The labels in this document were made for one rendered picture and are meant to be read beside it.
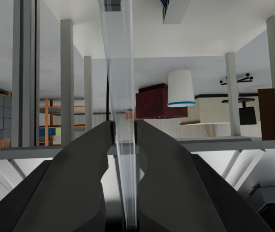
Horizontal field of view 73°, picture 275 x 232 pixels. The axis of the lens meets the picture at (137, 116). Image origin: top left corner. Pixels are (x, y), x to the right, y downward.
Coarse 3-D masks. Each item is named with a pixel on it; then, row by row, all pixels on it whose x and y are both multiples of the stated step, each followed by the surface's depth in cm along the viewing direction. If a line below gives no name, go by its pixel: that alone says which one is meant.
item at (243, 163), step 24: (192, 144) 17; (216, 144) 17; (240, 144) 17; (264, 144) 17; (0, 168) 17; (24, 168) 17; (216, 168) 18; (240, 168) 18; (264, 168) 19; (0, 192) 20; (120, 192) 20; (240, 192) 22; (120, 216) 25
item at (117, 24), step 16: (112, 0) 8; (128, 0) 8; (112, 16) 8; (128, 16) 8; (112, 32) 8; (128, 32) 8; (112, 48) 9; (128, 48) 9; (112, 64) 9; (128, 64) 9; (112, 80) 10; (128, 80) 10; (112, 96) 11; (128, 96) 11; (112, 112) 12; (128, 112) 12; (128, 128) 12; (128, 144) 14; (128, 160) 15; (128, 176) 16; (128, 192) 18; (128, 208) 21; (128, 224) 24
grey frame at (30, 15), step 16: (16, 0) 41; (32, 0) 42; (16, 16) 41; (32, 16) 42; (16, 32) 41; (32, 32) 42; (16, 48) 40; (32, 48) 41; (16, 64) 40; (32, 64) 41; (16, 80) 40; (32, 80) 41; (16, 96) 40; (32, 96) 41; (16, 112) 39; (32, 112) 40; (16, 128) 39; (32, 128) 40; (16, 144) 39; (32, 144) 40
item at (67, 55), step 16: (272, 16) 58; (64, 32) 55; (272, 32) 58; (64, 48) 55; (272, 48) 58; (64, 64) 55; (272, 64) 58; (64, 80) 54; (272, 80) 58; (64, 96) 54; (64, 112) 54; (64, 128) 53; (64, 144) 53
